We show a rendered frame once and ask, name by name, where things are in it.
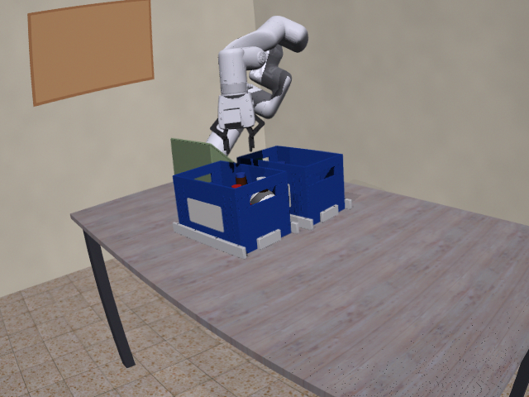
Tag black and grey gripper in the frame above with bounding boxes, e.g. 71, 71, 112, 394
210, 92, 265, 154

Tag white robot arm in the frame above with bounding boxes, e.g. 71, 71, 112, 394
218, 16, 308, 129

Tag blue plastic crate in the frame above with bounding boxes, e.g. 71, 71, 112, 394
174, 160, 291, 254
244, 146, 345, 225

